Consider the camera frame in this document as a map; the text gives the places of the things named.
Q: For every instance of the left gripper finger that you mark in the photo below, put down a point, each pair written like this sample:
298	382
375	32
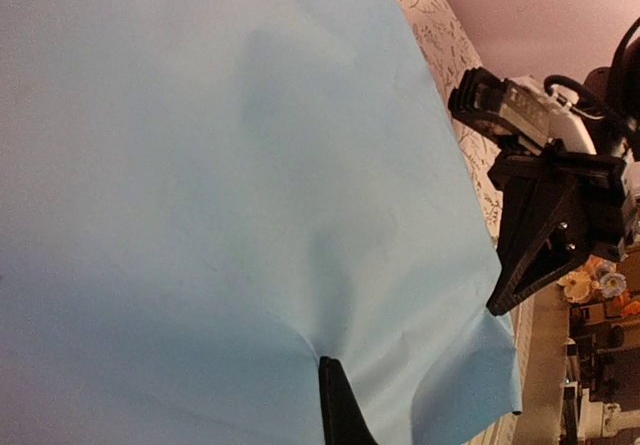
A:
343	421

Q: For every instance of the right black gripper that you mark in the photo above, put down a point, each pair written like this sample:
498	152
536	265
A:
559	208

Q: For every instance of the blue wrapping paper sheet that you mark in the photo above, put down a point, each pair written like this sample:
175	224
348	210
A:
200	199

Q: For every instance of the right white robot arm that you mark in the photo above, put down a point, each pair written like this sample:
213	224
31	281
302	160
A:
608	103

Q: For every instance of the floral patterned table mat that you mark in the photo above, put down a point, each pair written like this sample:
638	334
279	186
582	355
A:
450	65

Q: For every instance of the front aluminium rail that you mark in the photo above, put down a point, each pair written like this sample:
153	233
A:
541	326

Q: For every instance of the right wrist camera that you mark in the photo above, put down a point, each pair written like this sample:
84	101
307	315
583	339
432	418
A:
517	114

